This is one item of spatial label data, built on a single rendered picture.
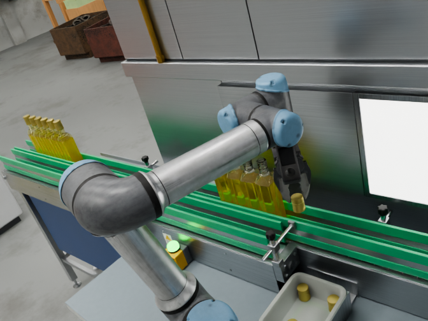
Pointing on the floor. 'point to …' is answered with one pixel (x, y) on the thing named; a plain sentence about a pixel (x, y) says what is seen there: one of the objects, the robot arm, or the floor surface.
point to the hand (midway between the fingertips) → (297, 198)
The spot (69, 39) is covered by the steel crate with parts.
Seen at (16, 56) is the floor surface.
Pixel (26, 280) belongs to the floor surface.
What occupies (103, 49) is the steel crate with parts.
